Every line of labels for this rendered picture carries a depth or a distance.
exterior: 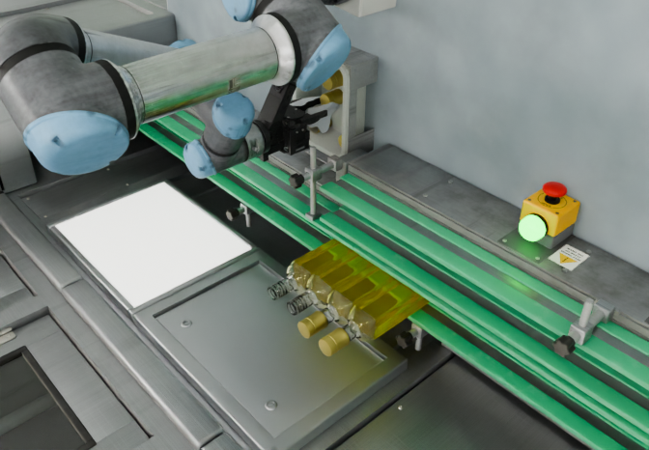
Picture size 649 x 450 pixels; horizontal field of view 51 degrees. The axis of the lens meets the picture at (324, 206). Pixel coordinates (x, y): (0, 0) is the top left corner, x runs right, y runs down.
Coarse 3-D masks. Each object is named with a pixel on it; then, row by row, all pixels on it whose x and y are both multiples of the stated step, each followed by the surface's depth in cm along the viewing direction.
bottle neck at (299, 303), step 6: (306, 294) 127; (312, 294) 127; (294, 300) 126; (300, 300) 126; (306, 300) 126; (312, 300) 127; (288, 306) 127; (294, 306) 125; (300, 306) 125; (306, 306) 126; (294, 312) 126
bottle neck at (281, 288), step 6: (288, 276) 132; (276, 282) 130; (282, 282) 130; (288, 282) 130; (294, 282) 131; (270, 288) 129; (276, 288) 129; (282, 288) 129; (288, 288) 130; (294, 288) 131; (270, 294) 131; (276, 294) 129; (282, 294) 129
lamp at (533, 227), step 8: (528, 216) 114; (536, 216) 114; (520, 224) 115; (528, 224) 113; (536, 224) 113; (544, 224) 114; (520, 232) 116; (528, 232) 114; (536, 232) 113; (544, 232) 114
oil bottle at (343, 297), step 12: (360, 276) 129; (372, 276) 129; (384, 276) 129; (336, 288) 126; (348, 288) 126; (360, 288) 126; (372, 288) 127; (336, 300) 124; (348, 300) 124; (360, 300) 125; (336, 312) 124; (348, 312) 124
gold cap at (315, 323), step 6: (318, 312) 122; (306, 318) 122; (312, 318) 121; (318, 318) 121; (324, 318) 122; (300, 324) 121; (306, 324) 120; (312, 324) 120; (318, 324) 121; (324, 324) 122; (300, 330) 122; (306, 330) 120; (312, 330) 120; (318, 330) 121; (306, 336) 121
